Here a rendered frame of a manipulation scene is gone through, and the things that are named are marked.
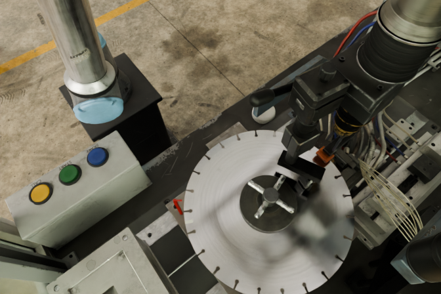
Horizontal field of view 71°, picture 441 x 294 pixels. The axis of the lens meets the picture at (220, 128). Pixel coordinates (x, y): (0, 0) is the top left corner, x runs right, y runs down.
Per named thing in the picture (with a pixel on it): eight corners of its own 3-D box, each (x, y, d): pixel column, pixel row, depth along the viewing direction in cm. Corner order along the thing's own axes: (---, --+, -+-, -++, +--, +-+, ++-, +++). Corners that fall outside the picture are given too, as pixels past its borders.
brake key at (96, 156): (95, 170, 72) (92, 167, 70) (88, 157, 73) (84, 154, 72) (111, 160, 73) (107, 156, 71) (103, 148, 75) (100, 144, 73)
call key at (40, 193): (39, 208, 68) (34, 205, 67) (33, 194, 70) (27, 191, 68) (56, 197, 70) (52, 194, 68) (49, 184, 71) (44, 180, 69)
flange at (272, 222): (293, 238, 57) (294, 236, 55) (233, 224, 59) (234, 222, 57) (299, 182, 63) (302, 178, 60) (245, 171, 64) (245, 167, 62)
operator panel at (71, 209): (56, 251, 77) (21, 239, 64) (40, 216, 81) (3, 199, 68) (153, 183, 85) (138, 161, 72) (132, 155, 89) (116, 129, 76)
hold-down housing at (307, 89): (291, 164, 51) (323, 91, 34) (275, 142, 53) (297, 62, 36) (317, 149, 53) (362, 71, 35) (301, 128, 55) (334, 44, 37)
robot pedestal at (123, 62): (105, 169, 168) (27, 84, 103) (167, 129, 179) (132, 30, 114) (144, 229, 152) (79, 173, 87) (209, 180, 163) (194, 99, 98)
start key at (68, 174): (67, 188, 70) (63, 185, 68) (60, 175, 71) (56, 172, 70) (83, 177, 71) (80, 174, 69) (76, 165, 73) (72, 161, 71)
